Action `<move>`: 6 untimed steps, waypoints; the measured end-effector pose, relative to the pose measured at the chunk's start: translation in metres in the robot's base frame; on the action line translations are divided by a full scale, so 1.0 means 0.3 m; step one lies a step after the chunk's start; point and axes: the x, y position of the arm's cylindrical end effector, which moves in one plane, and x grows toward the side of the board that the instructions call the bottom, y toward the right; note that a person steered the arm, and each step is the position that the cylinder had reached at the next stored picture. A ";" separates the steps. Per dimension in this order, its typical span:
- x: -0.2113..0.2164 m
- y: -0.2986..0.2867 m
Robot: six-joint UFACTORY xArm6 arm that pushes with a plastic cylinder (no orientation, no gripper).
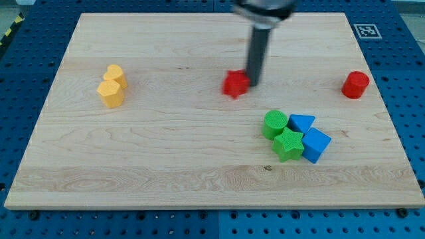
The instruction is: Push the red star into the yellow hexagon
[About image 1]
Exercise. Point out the red cylinder block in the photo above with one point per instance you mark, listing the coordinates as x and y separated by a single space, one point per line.
355 84

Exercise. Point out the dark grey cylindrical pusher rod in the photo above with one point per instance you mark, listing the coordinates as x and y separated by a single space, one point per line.
256 54

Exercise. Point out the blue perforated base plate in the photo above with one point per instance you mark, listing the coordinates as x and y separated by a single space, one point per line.
32 59

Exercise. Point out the yellow heart block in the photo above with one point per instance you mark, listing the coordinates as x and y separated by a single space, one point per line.
115 72

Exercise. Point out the blue triangle block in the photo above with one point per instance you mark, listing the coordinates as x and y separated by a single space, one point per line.
300 123

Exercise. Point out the green star block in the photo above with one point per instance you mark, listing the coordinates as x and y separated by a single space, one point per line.
288 145

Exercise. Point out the green cylinder block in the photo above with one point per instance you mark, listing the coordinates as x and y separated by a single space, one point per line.
274 123

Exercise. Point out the red star block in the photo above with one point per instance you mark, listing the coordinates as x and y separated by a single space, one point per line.
236 83

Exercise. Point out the light wooden board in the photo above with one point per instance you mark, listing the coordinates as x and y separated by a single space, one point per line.
178 143

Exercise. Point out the silver black robot tool flange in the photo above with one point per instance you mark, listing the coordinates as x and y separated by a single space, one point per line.
265 14

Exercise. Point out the blue cube block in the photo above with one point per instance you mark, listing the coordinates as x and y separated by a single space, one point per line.
315 142

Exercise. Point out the yellow hexagon block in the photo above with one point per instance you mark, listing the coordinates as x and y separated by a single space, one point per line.
111 93

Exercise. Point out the white fiducial marker tag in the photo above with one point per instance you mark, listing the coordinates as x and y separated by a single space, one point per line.
367 31

